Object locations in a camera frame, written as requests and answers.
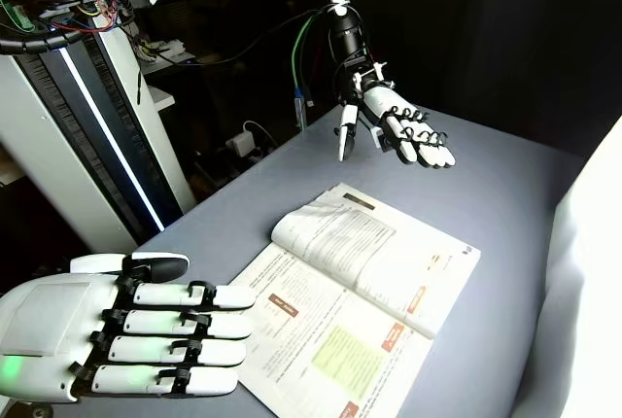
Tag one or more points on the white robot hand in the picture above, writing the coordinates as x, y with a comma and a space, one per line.
389, 107
53, 321

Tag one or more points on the illustrated textbook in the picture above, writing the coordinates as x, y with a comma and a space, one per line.
350, 340

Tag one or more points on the grey plug with blue end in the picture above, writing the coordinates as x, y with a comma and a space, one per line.
301, 109

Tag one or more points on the grey table cloth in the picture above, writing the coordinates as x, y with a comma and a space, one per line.
486, 204

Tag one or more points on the white power adapter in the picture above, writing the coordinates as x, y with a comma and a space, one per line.
243, 144

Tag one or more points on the white robot body column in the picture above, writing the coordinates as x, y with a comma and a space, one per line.
48, 146

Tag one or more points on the white backdrop sheet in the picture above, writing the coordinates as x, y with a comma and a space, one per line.
583, 291

